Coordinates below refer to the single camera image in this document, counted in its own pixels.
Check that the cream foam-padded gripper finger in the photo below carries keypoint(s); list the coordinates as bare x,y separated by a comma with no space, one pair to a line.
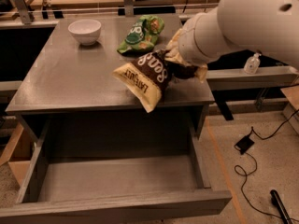
180,68

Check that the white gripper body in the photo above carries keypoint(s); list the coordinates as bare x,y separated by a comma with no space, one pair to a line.
186,42

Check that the brown sea salt chip bag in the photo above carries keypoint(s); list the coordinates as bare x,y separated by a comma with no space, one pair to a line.
148,76

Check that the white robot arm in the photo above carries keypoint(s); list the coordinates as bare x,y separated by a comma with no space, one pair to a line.
268,27

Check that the green chip bag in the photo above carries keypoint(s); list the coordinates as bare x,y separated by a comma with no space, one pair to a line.
143,35

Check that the grey cabinet counter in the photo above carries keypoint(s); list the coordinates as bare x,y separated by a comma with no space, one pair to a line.
75,84

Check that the open grey top drawer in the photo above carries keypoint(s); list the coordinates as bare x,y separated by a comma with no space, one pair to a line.
87,173

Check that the clear hand sanitizer bottle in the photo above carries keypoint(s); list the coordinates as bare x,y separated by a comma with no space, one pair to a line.
252,64

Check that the white ceramic bowl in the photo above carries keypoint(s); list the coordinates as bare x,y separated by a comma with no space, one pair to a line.
86,32

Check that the black power adapter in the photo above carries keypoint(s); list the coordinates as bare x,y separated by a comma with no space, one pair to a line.
244,144

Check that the cardboard box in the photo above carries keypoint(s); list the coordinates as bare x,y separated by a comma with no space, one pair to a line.
17,153

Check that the metal railing frame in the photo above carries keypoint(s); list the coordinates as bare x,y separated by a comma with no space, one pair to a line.
42,12

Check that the grey side shelf rail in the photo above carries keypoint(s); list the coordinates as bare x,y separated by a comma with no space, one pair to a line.
265,77

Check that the black cylindrical handle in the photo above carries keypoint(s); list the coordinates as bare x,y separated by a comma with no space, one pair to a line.
276,201

